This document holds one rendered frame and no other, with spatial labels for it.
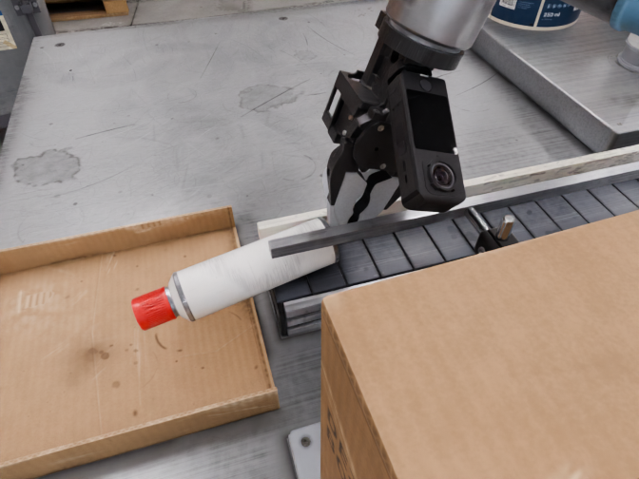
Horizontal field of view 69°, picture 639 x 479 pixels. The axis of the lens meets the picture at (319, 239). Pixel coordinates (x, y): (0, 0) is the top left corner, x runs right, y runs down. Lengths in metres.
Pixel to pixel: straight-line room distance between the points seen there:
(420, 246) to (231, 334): 0.23
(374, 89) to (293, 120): 0.40
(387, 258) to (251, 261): 0.16
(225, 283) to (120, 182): 0.34
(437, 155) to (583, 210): 0.32
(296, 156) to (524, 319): 0.59
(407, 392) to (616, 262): 0.11
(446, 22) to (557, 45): 0.70
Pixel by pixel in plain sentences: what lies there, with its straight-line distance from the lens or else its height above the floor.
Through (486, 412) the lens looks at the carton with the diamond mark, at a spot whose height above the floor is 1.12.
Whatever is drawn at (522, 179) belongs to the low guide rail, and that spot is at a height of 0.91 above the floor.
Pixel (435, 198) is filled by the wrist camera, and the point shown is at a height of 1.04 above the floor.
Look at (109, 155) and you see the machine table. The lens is 0.81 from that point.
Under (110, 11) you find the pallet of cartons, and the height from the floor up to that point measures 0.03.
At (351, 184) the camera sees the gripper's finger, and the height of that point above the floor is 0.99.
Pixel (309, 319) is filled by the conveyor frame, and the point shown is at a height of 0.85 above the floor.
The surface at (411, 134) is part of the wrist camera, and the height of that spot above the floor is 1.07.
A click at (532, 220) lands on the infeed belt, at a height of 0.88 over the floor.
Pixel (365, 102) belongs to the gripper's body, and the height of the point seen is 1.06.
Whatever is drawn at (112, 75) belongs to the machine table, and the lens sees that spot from 1.04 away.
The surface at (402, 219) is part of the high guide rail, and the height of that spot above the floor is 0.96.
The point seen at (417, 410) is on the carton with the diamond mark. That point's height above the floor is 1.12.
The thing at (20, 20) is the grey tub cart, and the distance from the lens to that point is 2.32.
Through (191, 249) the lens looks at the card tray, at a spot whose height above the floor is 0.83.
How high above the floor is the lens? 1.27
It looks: 47 degrees down
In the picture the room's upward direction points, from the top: straight up
